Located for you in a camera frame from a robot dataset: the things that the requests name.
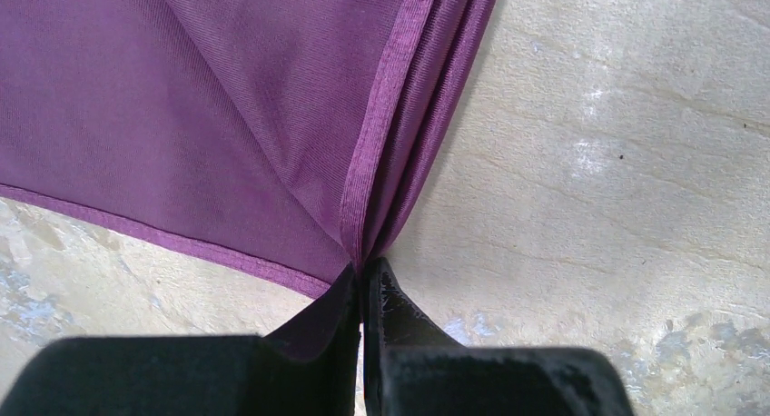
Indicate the purple cloth napkin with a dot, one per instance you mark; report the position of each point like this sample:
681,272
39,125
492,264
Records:
285,139

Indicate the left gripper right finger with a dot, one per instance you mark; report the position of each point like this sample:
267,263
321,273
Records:
412,367

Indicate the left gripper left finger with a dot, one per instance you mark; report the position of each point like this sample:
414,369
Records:
305,367

